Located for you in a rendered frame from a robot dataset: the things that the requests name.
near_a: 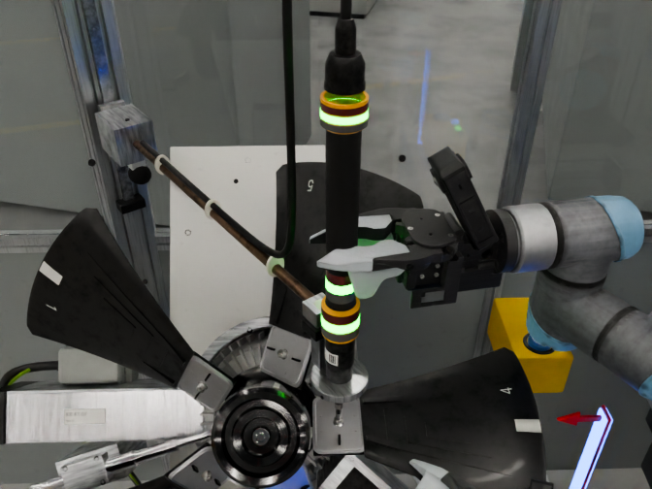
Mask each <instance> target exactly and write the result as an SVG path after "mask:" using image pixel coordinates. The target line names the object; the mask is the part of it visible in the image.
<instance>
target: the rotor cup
mask: <svg viewBox="0 0 652 489"><path fill-rule="evenodd" d="M234 379H235V380H236V381H237V382H236V383H235V385H234V386H233V388H232V390H231V391H230V393H229V394H228V396H227V397H226V399H225V400H224V401H225V402H224V403H223V404H222V406H221V407H220V408H219V410H218V411H215V412H214V415H213V423H212V430H211V445H212V453H213V456H214V458H215V460H216V462H217V464H218V465H219V466H220V468H221V469H222V470H223V472H224V473H225V474H226V475H227V476H229V477H230V478H231V479H233V480H234V481H236V482H237V483H239V484H242V485H243V486H246V487H251V488H269V487H273V486H276V485H279V484H281V483H283V482H284V481H286V480H288V479H289V478H291V477H292V476H293V475H294V474H295V473H296V472H297V471H298V470H299V469H300V468H301V467H302V466H303V464H304V463H305V461H306V459H307V457H308V454H309V453H310V451H311V450H312V448H313V436H312V437H311V429H312V399H315V398H316V396H315V394H314V392H313V390H312V388H311V387H310V386H309V384H308V383H307V382H306V380H305V382H304V386H303V389H302V390H300V389H298V388H296V387H293V386H291V385H289V384H287V383H285V382H283V381H281V380H279V379H277V378H275V377H273V376H271V375H268V374H266V373H264V372H262V371H261V368H260V365H259V366H255V367H251V368H249V369H246V370H244V371H242V372H241V373H239V374H238V375H236V376H235V377H234ZM275 383H278V384H280V386H279V388H276V387H274V384H275ZM259 428H263V429H266V430H267V431H268V432H269V435H270V439H269V441H268V443H267V444H265V445H263V446H258V445H256V444H255V443H254V442H253V441H252V434H253V432H254V431H255V430H256V429H259Z"/></svg>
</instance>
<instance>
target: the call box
mask: <svg viewBox="0 0 652 489"><path fill-rule="evenodd" d="M528 301H529V298H495V299H494V301H493V306H492V310H491V315H490V320H489V325H488V330H487V334H488V337H489V339H490V342H491V344H492V347H493V350H494V351H495V350H497V349H500V348H503V347H505V348H507V349H509V350H511V351H513V352H514V353H515V355H516V356H517V358H518V360H519V362H520V364H521V366H522V368H523V370H524V372H525V374H526V377H527V379H528V380H529V383H530V385H531V388H532V391H533V393H560V392H563V391H564V388H565V385H566V381H567V378H568V375H569V372H570V369H571V364H572V360H573V355H572V353H571V351H556V350H553V348H552V347H551V348H550V349H549V350H547V351H539V350H535V349H533V348H531V347H530V346H529V345H528V338H529V335H530V334H529V332H528V330H527V326H526V319H527V310H528Z"/></svg>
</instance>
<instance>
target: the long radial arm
mask: <svg viewBox="0 0 652 489"><path fill-rule="evenodd" d="M201 412H205V407H202V406H200V403H199V402H197V401H196V400H194V399H193V398H191V397H190V396H189V395H187V394H186V393H184V392H183V391H182V390H181V389H180V388H179V387H177V389H174V388H172V387H170V386H168V385H166V384H164V383H162V382H159V381H157V380H155V379H153V378H147V379H137V380H135V381H132V382H126V383H122V384H116V383H115V384H70V385H64V384H61V383H59V381H58V380H57V381H38V382H35V383H32V384H28V385H25V386H22V387H19V388H16V389H13V390H10V391H7V408H6V444H11V443H52V442H92V441H119V440H121V441H132V440H173V439H177V440H181V439H184V438H187V437H190V436H193V435H197V434H200V433H203V432H206V431H207V428H206V425H205V426H200V424H201V423H202V422H204V421H205V416H200V415H199V414H200V413H201Z"/></svg>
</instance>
